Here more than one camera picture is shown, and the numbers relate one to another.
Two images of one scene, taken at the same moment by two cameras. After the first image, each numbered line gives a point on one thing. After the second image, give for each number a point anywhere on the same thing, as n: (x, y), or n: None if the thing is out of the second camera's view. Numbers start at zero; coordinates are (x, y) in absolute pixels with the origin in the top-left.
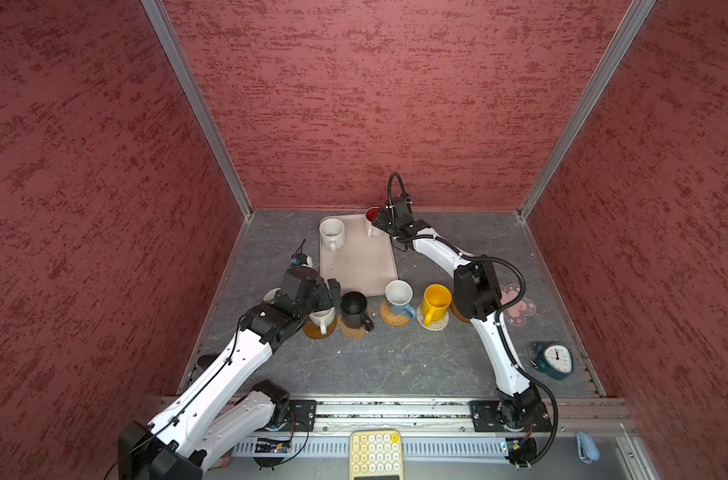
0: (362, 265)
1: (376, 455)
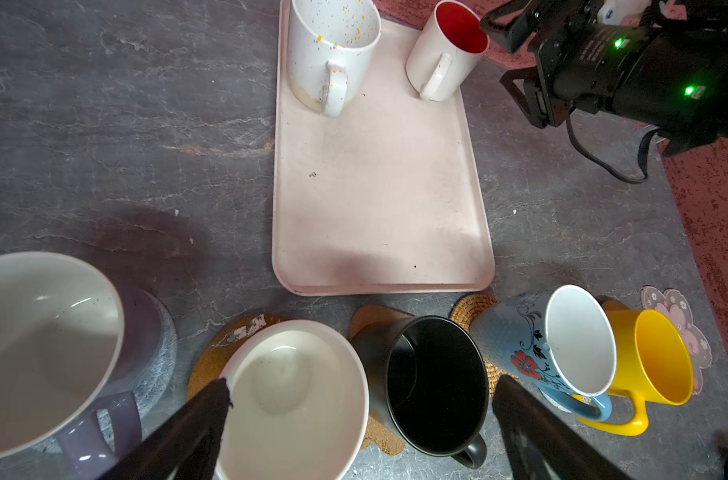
0: (389, 194)
1: None
